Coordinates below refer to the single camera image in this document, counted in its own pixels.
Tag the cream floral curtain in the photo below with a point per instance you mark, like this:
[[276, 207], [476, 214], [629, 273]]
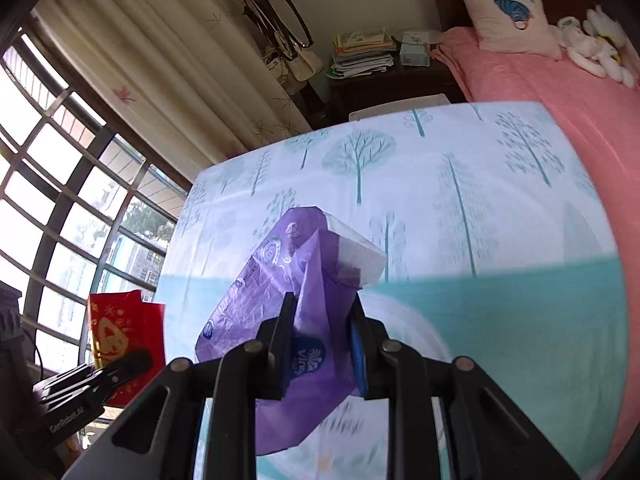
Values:
[[150, 60]]

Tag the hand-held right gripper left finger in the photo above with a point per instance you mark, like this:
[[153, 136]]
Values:
[[280, 340]]

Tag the stack of books and papers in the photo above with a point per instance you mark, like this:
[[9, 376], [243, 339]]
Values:
[[360, 55]]

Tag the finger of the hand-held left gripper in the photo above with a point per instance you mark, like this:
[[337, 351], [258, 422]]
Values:
[[132, 362]]

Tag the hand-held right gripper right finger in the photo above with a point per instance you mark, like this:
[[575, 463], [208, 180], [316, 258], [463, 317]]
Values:
[[359, 355]]

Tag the white printed cushion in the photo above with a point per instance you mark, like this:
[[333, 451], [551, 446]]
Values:
[[500, 25]]

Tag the purple plastic bag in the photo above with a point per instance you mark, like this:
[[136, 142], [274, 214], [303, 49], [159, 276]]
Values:
[[280, 270]]

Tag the pink bed blanket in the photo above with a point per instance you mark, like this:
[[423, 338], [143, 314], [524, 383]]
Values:
[[550, 95]]

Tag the red paper bag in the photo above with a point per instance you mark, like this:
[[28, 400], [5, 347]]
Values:
[[120, 325]]

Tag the white plush toy green patch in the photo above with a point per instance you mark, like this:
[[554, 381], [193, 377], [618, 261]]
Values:
[[570, 32]]

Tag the blue tree print tablecloth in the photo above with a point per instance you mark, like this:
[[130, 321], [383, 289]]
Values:
[[450, 210]]

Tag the dark wooden nightstand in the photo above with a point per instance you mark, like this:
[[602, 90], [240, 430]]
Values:
[[390, 85]]

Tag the window with dark grid frame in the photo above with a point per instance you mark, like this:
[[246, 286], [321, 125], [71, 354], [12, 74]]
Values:
[[60, 185]]

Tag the teal tissue box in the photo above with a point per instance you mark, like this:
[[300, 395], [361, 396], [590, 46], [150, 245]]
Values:
[[415, 55]]

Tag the white plush toy yellow flower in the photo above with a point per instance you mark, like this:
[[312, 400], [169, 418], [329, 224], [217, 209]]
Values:
[[607, 40]]

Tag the round clear plate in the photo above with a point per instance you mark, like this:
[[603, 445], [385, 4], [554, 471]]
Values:
[[420, 36]]

